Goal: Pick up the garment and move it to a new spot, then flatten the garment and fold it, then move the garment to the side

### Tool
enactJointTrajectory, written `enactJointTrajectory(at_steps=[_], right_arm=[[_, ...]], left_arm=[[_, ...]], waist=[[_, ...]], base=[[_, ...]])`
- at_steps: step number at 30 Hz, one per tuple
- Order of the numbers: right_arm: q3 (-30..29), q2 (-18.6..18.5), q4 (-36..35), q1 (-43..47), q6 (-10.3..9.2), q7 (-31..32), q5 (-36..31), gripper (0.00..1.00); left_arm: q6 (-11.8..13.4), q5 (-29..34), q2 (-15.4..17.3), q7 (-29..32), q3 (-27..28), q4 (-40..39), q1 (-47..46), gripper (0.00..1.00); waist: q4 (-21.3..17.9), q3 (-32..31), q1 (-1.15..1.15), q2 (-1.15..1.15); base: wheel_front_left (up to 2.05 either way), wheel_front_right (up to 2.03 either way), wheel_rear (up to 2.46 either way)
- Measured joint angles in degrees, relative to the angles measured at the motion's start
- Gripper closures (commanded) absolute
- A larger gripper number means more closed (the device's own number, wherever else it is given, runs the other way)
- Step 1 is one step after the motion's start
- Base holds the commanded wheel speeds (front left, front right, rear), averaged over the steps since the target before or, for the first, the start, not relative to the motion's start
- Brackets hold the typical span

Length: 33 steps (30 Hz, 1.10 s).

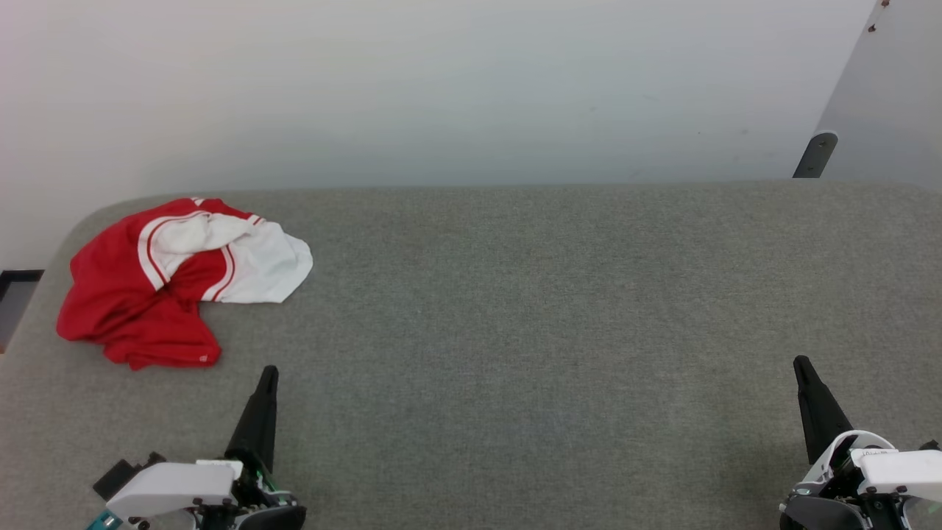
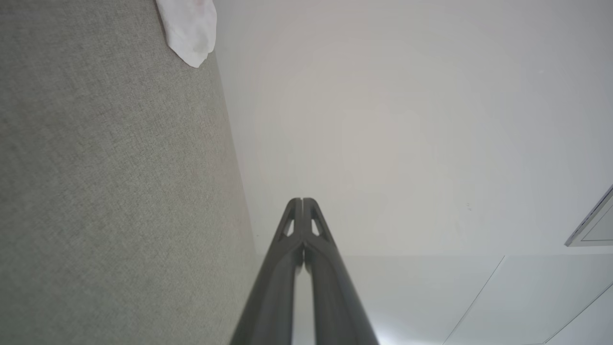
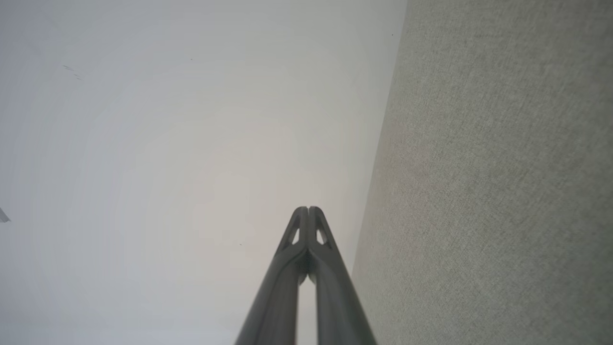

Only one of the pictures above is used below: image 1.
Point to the light grey partition panel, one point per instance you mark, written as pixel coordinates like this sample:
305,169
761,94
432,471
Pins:
890,96

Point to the grey fabric sofa cushion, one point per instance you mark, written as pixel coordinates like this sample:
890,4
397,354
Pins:
515,331

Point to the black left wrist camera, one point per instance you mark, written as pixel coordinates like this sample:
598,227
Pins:
118,475

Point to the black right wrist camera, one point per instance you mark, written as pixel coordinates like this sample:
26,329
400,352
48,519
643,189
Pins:
931,445

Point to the dark grey metal bracket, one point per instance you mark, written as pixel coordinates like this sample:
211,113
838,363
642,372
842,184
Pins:
815,154

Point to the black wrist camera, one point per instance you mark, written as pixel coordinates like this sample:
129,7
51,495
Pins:
118,475
931,445

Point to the red and white basketball jersey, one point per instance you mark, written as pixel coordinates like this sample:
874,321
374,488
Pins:
125,302

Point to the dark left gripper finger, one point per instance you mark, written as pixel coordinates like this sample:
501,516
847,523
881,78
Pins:
257,427

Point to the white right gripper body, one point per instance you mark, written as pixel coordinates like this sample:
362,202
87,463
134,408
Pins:
898,471

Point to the dark framed grey box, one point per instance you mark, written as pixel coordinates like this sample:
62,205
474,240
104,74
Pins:
15,302

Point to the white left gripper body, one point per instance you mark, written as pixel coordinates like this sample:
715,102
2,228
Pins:
173,487

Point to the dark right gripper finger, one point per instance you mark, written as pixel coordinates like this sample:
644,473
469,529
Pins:
820,416

